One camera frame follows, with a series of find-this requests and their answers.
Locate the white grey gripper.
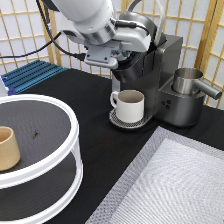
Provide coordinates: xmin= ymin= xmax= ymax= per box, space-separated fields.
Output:
xmin=84 ymin=27 xmax=151 ymax=70

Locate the grey pod coffee machine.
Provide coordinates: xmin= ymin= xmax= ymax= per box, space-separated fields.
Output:
xmin=108 ymin=0 xmax=207 ymax=131

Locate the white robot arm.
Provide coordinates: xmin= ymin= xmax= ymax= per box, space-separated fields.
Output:
xmin=42 ymin=0 xmax=151 ymax=70

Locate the white ceramic mug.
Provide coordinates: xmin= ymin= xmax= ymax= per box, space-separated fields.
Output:
xmin=110 ymin=90 xmax=145 ymax=123

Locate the steel milk frother jug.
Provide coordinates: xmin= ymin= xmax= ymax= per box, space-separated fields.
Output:
xmin=172 ymin=68 xmax=222 ymax=100

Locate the wooden shoji screen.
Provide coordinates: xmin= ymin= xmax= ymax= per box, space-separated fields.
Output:
xmin=0 ymin=0 xmax=224 ymax=111

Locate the blue ribbed mat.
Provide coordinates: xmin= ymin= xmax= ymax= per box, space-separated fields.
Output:
xmin=2 ymin=60 xmax=66 ymax=95

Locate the grey woven placemat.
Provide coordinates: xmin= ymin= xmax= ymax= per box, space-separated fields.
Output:
xmin=85 ymin=127 xmax=224 ymax=224

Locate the tan ceramic cup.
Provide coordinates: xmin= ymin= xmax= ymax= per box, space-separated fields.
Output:
xmin=0 ymin=126 xmax=20 ymax=171

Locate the white two-tier round shelf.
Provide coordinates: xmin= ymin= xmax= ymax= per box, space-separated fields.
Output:
xmin=0 ymin=94 xmax=83 ymax=224

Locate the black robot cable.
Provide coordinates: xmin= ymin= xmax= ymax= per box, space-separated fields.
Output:
xmin=0 ymin=0 xmax=88 ymax=62

